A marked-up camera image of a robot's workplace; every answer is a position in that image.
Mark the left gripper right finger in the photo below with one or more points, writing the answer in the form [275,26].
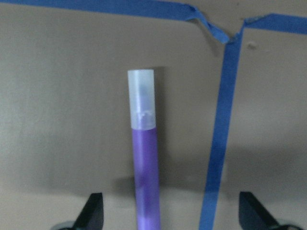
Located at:
[253,215]

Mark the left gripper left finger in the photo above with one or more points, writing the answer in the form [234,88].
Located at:
[92,215]

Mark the purple pen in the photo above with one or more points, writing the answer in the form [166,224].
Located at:
[145,148]

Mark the brown paper table cover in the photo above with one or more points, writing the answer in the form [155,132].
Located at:
[65,119]

